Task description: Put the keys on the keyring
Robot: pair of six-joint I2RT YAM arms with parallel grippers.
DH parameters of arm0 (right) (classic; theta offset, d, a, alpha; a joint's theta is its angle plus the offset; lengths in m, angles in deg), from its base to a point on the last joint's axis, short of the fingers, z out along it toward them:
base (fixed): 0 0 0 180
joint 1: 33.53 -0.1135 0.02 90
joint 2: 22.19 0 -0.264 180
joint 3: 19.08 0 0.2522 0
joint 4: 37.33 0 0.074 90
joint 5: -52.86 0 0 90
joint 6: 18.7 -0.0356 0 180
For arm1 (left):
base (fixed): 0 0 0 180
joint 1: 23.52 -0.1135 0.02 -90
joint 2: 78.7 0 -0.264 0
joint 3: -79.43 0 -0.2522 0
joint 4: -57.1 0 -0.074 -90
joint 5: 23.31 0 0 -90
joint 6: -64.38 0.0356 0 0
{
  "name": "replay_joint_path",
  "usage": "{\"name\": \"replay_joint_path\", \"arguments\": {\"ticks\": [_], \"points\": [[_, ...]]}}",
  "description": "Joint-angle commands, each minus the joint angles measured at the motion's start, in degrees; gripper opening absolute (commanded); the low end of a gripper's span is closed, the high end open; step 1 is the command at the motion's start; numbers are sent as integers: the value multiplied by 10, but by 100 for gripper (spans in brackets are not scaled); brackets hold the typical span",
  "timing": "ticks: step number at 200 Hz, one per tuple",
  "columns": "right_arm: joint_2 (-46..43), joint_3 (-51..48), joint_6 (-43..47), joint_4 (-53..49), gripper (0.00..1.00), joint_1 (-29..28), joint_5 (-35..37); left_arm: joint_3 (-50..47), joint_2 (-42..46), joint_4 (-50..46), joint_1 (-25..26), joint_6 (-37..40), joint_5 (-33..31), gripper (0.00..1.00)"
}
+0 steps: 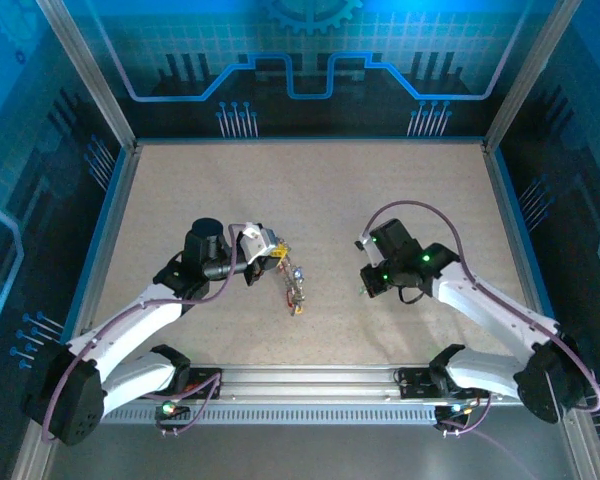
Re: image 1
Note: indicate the metal keyring with keys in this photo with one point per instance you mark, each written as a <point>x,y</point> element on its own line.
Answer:
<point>295,285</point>

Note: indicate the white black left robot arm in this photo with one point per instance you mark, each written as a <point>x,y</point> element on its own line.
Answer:
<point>140,320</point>

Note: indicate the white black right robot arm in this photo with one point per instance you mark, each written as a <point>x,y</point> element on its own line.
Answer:
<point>480,310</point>

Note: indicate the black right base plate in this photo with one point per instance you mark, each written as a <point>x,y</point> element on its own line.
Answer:
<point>415,382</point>

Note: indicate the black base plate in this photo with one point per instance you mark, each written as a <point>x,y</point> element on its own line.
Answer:
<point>205,380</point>
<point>415,382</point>

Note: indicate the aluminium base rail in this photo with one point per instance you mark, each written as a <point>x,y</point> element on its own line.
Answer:
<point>310,382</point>

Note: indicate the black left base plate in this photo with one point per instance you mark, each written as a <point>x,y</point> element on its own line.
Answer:
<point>205,380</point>

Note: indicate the aluminium frame post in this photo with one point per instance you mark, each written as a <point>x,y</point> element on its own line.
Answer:
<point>525,75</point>
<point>90,75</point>

